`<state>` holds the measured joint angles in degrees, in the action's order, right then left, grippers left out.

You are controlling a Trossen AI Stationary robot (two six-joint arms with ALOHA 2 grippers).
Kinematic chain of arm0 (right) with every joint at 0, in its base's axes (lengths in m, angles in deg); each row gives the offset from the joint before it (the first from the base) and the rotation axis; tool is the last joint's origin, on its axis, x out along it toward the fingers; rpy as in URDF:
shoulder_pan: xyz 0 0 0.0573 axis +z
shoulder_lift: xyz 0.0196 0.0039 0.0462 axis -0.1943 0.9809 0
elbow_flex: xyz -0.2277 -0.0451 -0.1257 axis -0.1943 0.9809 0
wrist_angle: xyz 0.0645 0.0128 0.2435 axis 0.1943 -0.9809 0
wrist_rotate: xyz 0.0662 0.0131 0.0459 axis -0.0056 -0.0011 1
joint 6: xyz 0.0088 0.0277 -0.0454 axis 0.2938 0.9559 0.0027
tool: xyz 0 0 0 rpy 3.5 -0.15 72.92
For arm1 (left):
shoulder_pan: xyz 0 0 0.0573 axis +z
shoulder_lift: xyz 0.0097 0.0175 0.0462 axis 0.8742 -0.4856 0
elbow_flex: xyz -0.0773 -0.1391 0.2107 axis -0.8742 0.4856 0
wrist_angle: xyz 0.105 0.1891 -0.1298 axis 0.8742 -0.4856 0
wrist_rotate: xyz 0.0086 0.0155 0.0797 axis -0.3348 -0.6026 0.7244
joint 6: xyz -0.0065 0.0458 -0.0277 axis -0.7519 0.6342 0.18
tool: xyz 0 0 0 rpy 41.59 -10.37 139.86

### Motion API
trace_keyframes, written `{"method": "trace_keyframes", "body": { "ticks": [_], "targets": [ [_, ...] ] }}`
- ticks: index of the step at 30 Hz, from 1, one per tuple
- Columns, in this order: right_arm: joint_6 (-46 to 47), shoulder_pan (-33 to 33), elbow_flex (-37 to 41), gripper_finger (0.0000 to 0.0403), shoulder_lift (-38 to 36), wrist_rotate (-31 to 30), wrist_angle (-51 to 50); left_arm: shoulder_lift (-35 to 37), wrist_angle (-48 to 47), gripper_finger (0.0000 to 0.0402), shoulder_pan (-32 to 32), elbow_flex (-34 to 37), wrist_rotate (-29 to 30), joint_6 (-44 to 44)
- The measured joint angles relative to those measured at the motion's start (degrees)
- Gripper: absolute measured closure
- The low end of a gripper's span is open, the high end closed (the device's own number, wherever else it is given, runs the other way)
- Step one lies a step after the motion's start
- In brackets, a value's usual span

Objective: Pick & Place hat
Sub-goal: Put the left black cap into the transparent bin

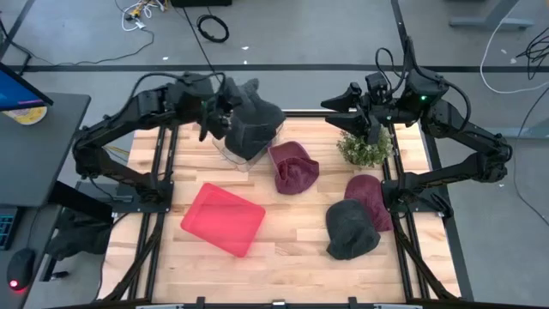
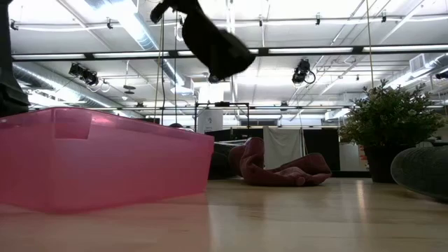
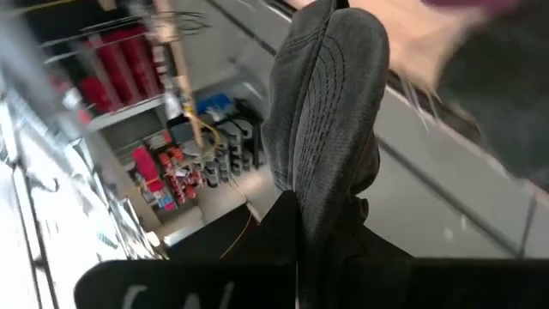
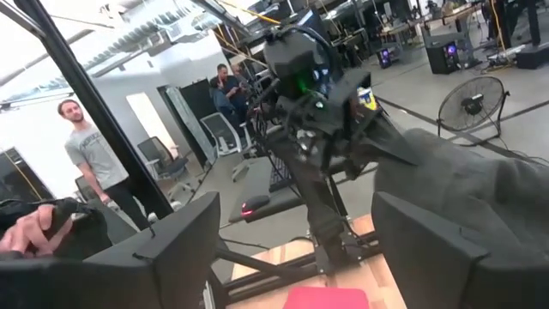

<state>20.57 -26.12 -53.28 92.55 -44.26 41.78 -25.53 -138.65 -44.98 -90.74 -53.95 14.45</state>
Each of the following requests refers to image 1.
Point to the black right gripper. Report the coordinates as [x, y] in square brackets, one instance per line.
[381, 116]

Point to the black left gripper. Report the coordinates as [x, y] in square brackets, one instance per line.
[225, 98]

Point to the clear plastic bin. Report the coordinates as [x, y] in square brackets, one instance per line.
[221, 150]

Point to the dark gray knit beanie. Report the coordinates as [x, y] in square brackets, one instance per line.
[351, 232]
[257, 124]

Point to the maroon knit beanie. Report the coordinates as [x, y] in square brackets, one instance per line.
[296, 171]
[369, 193]

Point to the pink translucent plastic bin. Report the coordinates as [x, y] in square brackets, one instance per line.
[223, 219]

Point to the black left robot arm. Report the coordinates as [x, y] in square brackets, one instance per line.
[124, 116]

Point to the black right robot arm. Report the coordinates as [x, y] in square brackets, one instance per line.
[463, 129]

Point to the green potted artificial plant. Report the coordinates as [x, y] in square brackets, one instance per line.
[362, 150]

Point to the gray desk foot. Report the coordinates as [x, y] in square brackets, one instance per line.
[514, 132]
[489, 21]

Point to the black bag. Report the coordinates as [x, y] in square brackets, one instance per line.
[77, 236]

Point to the black desk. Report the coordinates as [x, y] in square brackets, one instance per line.
[38, 159]

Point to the yellow round disc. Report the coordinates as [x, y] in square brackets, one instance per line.
[28, 116]

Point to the computer monitor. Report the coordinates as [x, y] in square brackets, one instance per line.
[17, 92]

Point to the black keyboard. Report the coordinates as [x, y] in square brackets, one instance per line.
[6, 227]

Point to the black computer mouse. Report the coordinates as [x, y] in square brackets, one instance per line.
[20, 268]

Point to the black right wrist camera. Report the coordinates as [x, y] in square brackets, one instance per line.
[375, 86]

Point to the black aluminium table frame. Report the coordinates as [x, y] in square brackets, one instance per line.
[152, 266]

